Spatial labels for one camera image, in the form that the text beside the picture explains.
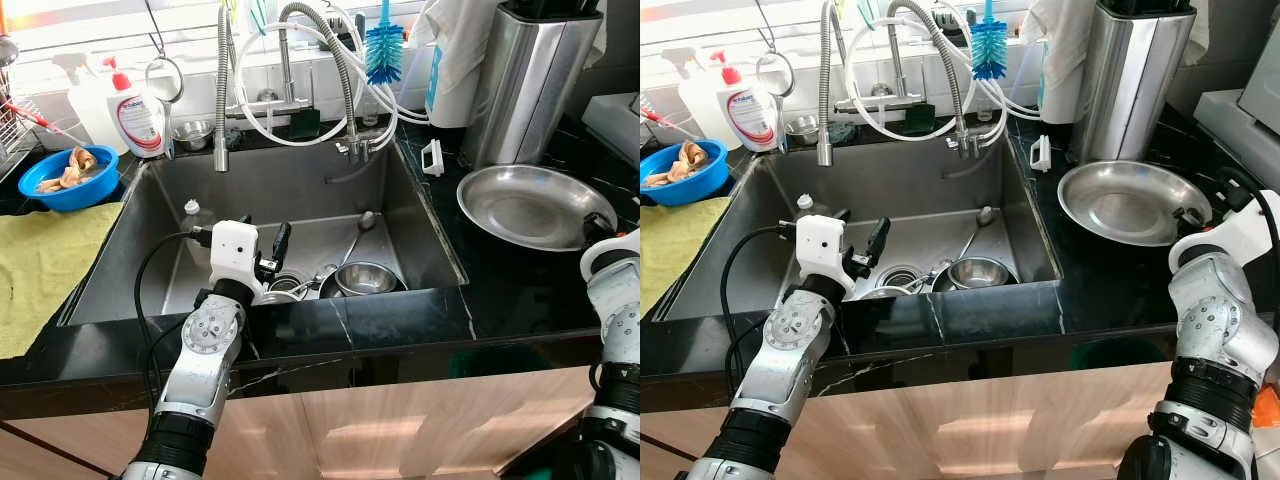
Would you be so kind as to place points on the steel spoon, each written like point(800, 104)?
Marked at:
point(328, 270)
point(938, 265)
point(367, 220)
point(985, 214)

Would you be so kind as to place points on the shallow steel saucer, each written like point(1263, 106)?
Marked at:
point(278, 299)
point(888, 294)

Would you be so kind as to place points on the clear bottle white cap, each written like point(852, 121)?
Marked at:
point(803, 212)
point(195, 222)

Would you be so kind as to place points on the stainless steel sink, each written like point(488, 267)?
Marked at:
point(900, 190)
point(300, 195)

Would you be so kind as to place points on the large steel plate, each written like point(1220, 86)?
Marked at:
point(1130, 205)
point(530, 210)

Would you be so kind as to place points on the yellow dish cloth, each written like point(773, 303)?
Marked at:
point(675, 255)
point(50, 280)

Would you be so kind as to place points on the green scouring pad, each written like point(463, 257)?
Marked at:
point(238, 138)
point(845, 133)

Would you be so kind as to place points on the small steel bowl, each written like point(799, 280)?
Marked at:
point(803, 132)
point(193, 137)

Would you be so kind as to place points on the white countertop appliance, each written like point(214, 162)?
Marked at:
point(1250, 110)
point(615, 125)

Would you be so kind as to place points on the blue plastic bowl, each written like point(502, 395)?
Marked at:
point(700, 194)
point(80, 200)

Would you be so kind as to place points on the dark green sponge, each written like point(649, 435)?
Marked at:
point(920, 120)
point(306, 125)

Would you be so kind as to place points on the steel diverter valve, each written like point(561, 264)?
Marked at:
point(965, 146)
point(358, 150)

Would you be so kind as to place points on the red plastic stick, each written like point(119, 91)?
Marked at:
point(45, 118)
point(665, 120)

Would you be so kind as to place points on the white soap bottle red pump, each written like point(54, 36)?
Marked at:
point(140, 125)
point(750, 120)

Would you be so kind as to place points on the steel knife block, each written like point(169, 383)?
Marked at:
point(530, 90)
point(1130, 90)

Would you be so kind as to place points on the round steel strainer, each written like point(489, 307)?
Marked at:
point(776, 76)
point(165, 80)

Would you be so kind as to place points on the white spray bottle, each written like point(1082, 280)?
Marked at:
point(90, 115)
point(700, 110)

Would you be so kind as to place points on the white scrub brush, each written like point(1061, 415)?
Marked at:
point(1049, 153)
point(440, 158)

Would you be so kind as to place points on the steel sink tap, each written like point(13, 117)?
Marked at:
point(287, 65)
point(896, 60)

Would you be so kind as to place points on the white water purifier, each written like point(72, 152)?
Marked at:
point(450, 110)
point(1060, 105)

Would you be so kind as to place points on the light wood base cabinet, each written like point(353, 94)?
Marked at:
point(950, 440)
point(350, 440)

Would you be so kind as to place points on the orange plastic piece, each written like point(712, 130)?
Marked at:
point(1268, 408)

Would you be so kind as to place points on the blue bottle brush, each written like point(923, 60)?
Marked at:
point(990, 50)
point(384, 52)

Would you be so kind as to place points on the white hanging cloth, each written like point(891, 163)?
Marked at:
point(1065, 40)
point(460, 40)

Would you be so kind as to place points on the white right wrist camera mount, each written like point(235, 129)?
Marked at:
point(610, 255)
point(1240, 225)

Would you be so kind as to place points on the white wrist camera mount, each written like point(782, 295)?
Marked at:
point(610, 255)
point(1240, 225)
point(237, 255)
point(822, 248)

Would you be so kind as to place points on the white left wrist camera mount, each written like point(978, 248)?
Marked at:
point(822, 248)
point(237, 255)

